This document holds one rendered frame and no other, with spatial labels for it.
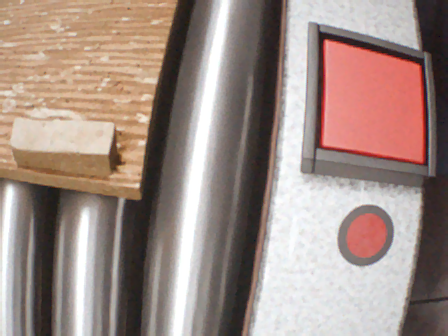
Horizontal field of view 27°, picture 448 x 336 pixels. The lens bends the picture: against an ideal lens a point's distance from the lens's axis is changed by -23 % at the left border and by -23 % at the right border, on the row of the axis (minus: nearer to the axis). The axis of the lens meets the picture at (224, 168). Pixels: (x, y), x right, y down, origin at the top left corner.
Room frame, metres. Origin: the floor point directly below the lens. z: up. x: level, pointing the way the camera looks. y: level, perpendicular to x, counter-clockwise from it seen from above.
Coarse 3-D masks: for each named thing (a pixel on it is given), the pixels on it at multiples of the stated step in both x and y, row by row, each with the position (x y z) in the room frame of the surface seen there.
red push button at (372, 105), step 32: (352, 64) 0.25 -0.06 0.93; (384, 64) 0.25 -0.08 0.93; (416, 64) 0.25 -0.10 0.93; (352, 96) 0.23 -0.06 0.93; (384, 96) 0.23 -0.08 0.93; (416, 96) 0.23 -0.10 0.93; (352, 128) 0.21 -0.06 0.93; (384, 128) 0.21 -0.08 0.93; (416, 128) 0.21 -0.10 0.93; (416, 160) 0.20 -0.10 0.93
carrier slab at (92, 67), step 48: (0, 0) 0.30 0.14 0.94; (48, 0) 0.29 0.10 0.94; (96, 0) 0.28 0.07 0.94; (144, 0) 0.28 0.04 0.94; (0, 48) 0.26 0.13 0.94; (48, 48) 0.26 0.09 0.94; (96, 48) 0.25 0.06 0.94; (144, 48) 0.25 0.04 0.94; (0, 96) 0.23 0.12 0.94; (48, 96) 0.23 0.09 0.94; (96, 96) 0.22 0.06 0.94; (144, 96) 0.22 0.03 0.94; (0, 144) 0.20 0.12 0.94; (144, 144) 0.20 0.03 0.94; (96, 192) 0.18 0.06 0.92
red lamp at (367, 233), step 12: (360, 216) 0.17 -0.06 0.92; (372, 216) 0.17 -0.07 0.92; (360, 228) 0.17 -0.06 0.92; (372, 228) 0.17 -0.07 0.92; (384, 228) 0.17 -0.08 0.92; (348, 240) 0.16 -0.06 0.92; (360, 240) 0.16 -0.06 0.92; (372, 240) 0.16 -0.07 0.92; (384, 240) 0.16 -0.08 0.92; (360, 252) 0.15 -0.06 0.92; (372, 252) 0.15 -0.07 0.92
